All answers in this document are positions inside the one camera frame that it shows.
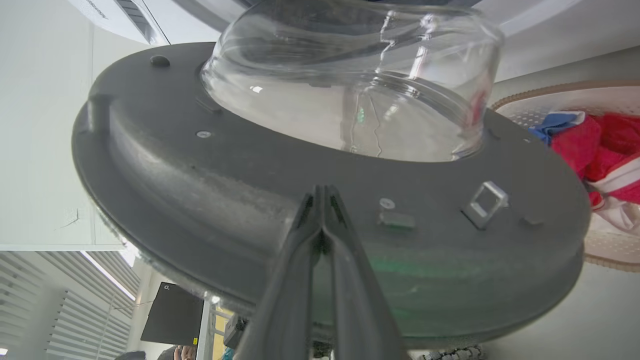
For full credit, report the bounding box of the black monitor screen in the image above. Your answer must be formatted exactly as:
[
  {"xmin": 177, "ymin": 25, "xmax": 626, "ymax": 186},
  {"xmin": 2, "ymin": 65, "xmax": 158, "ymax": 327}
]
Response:
[{"xmin": 140, "ymin": 282, "xmax": 205, "ymax": 347}]

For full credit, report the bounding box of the blue white clothing item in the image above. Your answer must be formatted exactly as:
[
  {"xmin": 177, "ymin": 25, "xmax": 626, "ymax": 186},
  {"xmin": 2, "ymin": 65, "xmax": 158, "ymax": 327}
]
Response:
[{"xmin": 529, "ymin": 111, "xmax": 586, "ymax": 146}]

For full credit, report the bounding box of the red clothing item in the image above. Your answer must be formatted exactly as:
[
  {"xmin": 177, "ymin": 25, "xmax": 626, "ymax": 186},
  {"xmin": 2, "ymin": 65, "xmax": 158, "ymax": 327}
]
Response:
[{"xmin": 550, "ymin": 112, "xmax": 640, "ymax": 210}]

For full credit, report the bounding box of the grey washing machine door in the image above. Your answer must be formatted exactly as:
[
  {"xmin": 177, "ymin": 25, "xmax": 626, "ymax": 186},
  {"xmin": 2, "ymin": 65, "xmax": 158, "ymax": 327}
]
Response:
[{"xmin": 71, "ymin": 0, "xmax": 592, "ymax": 349}]

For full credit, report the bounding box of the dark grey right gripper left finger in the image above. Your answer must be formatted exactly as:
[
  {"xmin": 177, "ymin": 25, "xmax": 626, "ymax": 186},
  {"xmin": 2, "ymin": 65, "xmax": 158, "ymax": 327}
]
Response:
[{"xmin": 234, "ymin": 185, "xmax": 325, "ymax": 360}]

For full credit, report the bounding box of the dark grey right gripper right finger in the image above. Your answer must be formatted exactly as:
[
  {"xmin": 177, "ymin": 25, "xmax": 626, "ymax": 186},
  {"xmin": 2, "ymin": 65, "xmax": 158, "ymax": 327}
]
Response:
[{"xmin": 323, "ymin": 185, "xmax": 407, "ymax": 360}]

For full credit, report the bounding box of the white red striped garment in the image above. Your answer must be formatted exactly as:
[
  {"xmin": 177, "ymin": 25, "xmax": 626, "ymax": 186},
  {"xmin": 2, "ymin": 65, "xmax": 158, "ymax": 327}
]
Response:
[{"xmin": 589, "ymin": 155, "xmax": 640, "ymax": 237}]

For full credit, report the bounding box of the white perforated laundry basket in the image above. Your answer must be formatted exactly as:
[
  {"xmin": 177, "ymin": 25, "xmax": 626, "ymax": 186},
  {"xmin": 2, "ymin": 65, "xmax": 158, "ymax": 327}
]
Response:
[{"xmin": 491, "ymin": 81, "xmax": 640, "ymax": 273}]

